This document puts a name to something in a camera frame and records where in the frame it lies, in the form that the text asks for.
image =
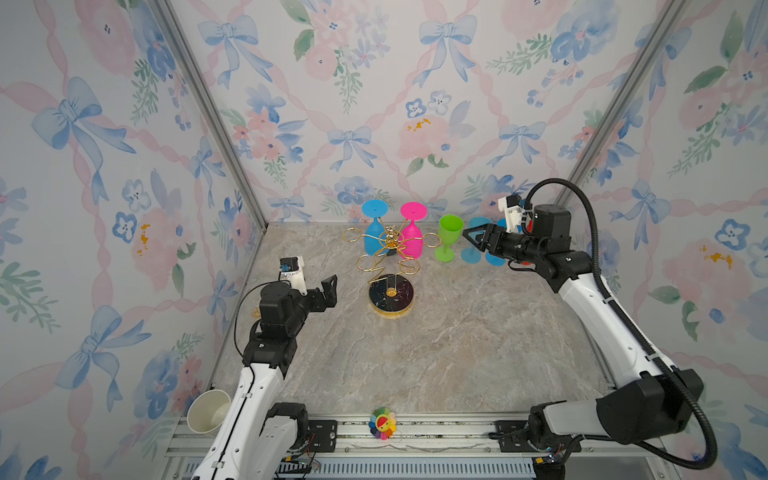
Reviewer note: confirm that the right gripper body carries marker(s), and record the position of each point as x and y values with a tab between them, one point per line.
517	248

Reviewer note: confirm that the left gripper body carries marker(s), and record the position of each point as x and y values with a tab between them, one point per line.
311	302

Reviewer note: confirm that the teal wine glass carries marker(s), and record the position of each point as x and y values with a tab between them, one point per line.
470	254

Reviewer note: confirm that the green wine glass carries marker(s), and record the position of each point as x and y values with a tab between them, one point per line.
450	229

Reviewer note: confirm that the blue wine glass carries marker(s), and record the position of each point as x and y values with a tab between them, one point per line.
375	209
492	259

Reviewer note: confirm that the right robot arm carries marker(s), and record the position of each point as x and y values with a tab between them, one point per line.
648	398

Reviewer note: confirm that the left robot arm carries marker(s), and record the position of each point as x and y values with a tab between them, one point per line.
258	431

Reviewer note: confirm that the pink wine glass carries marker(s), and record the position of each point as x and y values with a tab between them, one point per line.
412	244

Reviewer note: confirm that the rainbow flower toy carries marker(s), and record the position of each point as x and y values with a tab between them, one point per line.
382	423

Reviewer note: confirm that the white paper cup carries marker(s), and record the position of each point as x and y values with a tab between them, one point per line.
208	412

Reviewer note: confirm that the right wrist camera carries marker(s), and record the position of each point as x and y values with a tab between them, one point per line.
514	214

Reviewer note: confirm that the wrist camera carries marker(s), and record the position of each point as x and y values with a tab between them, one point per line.
514	214
291	270

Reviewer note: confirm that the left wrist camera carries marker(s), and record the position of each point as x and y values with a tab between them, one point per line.
291	270

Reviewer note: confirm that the gold wire glass rack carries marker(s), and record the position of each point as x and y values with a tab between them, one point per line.
390	292

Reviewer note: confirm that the aluminium mounting rail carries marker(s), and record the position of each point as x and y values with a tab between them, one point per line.
458	446

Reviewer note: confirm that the right frame post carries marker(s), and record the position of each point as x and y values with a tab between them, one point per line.
642	64

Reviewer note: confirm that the frame post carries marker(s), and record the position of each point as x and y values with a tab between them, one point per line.
642	64
180	47

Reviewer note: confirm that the left frame post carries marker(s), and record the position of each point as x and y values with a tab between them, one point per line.
180	47

